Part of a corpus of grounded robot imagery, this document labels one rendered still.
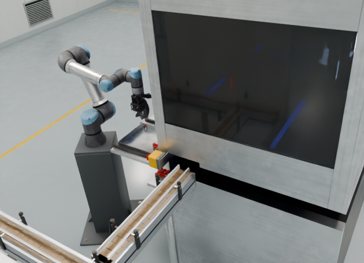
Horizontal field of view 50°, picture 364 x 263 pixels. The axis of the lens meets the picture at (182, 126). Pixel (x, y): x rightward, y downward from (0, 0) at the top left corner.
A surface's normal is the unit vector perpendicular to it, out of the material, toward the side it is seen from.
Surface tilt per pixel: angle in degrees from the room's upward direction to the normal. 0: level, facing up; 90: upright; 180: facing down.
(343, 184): 90
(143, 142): 0
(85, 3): 90
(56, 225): 0
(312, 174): 90
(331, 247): 90
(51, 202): 0
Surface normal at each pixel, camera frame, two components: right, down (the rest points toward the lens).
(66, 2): 0.84, 0.23
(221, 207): -0.53, 0.49
